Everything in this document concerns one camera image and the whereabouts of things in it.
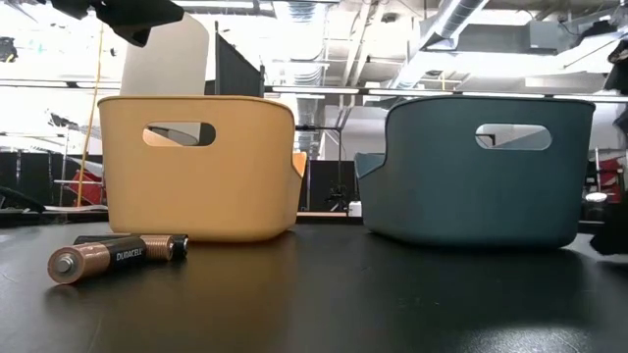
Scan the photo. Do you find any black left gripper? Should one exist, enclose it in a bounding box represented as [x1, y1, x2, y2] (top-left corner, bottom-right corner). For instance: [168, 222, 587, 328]
[51, 0, 185, 48]

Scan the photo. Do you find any red storage bin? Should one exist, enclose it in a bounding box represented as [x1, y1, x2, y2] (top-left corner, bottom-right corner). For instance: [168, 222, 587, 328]
[596, 156, 628, 197]
[66, 169, 105, 207]

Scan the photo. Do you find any white cylindrical lamp shade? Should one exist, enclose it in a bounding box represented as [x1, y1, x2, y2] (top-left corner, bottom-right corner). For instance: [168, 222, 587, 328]
[120, 13, 211, 97]

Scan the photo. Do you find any black divider panel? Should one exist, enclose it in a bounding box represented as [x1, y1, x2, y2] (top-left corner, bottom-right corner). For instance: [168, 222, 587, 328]
[214, 22, 266, 98]

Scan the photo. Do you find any teal plastic bin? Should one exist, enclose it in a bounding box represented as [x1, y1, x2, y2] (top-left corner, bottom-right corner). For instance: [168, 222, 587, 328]
[353, 95, 597, 249]

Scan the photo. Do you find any yellow plastic bin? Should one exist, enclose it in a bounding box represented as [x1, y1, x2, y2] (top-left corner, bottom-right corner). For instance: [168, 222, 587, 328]
[97, 94, 308, 244]

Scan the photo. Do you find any slim copper black battery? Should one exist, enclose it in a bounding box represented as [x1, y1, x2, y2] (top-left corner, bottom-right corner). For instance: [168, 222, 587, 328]
[73, 233, 175, 263]

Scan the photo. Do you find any Duracell copper black battery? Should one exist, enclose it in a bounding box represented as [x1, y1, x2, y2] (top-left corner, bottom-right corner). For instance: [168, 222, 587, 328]
[47, 236, 148, 286]

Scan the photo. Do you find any yellow cable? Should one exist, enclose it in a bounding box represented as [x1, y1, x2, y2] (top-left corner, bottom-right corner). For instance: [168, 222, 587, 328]
[76, 23, 106, 208]

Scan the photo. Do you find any black curved cable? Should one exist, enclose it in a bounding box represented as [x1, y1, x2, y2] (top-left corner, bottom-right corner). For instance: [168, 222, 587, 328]
[0, 184, 46, 213]

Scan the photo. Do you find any black metal stand frame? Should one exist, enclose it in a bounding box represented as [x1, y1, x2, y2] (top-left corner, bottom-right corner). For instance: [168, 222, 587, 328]
[295, 125, 344, 213]

